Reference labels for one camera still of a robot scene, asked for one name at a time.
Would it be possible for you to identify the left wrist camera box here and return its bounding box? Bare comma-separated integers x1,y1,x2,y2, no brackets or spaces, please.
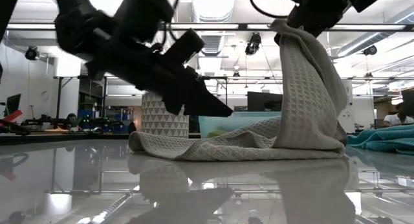
164,28,205,65

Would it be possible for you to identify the silver air duct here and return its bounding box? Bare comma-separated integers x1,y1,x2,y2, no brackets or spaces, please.
190,0,237,56

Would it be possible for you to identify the black hanging camera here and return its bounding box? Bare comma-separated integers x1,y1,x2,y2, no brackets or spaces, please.
244,32,263,56
362,45,378,57
25,45,39,62

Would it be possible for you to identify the black desk equipment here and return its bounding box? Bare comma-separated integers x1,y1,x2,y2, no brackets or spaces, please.
21,113,65,131

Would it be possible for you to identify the succulent in triangle-patterned pot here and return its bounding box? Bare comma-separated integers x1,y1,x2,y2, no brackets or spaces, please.
141,93,190,139

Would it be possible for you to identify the translucent teal plastic tray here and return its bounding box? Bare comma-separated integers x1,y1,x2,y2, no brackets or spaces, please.
198,111,282,139

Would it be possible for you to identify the person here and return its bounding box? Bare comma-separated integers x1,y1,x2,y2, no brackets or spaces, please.
64,113,80,131
382,102,414,128

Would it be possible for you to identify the grey waffle towel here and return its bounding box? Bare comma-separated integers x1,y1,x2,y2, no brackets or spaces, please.
128,19,349,162

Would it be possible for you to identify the black metal gantry frame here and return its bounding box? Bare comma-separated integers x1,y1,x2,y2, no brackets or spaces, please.
200,75,229,105

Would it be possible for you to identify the blue storage bin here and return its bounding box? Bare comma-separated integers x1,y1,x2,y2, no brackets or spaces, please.
77,109,98,122

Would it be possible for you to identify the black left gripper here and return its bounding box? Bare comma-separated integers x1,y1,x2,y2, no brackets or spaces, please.
86,45,234,118

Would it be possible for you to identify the teal microfiber towel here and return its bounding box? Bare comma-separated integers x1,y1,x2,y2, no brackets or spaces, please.
347,124,414,155

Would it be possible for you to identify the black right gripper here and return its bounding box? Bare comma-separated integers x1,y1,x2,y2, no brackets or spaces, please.
274,0,360,46

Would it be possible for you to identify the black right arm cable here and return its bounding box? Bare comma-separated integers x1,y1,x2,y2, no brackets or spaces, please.
248,0,294,19

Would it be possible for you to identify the black computer monitor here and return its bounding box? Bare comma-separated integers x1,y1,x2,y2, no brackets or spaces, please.
5,93,22,117
246,91,284,113
401,89,414,118

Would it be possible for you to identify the red tool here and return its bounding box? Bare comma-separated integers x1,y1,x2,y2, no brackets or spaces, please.
0,109,24,123

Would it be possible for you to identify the black metal rack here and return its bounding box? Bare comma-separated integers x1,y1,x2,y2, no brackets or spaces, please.
53,75,108,120

